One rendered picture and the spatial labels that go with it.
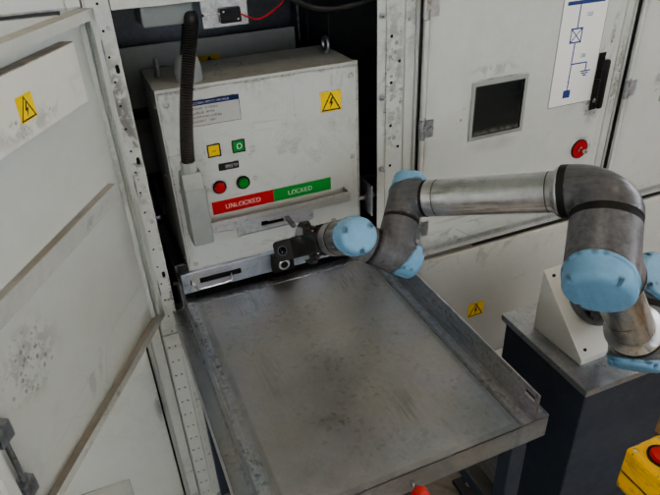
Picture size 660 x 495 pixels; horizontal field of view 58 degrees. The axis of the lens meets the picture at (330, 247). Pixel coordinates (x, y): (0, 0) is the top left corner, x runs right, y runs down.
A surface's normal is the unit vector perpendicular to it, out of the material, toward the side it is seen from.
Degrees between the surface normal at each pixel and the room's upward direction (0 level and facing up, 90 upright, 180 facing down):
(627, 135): 90
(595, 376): 0
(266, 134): 90
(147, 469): 90
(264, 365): 0
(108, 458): 90
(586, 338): 45
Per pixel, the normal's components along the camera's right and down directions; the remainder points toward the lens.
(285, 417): -0.04, -0.85
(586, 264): -0.67, -0.38
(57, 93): 0.99, 0.03
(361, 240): 0.33, -0.03
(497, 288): 0.39, 0.46
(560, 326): -0.91, 0.25
